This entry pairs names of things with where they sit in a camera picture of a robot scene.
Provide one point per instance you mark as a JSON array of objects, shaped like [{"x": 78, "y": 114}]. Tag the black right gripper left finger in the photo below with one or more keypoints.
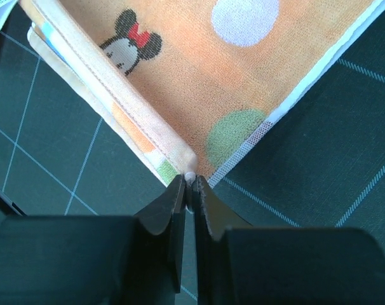
[{"x": 127, "y": 259}]

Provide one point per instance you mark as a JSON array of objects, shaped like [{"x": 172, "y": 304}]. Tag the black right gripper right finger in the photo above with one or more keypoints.
[{"x": 238, "y": 263}]

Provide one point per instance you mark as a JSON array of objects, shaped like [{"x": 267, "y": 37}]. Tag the orange patterned towel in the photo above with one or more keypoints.
[{"x": 192, "y": 86}]

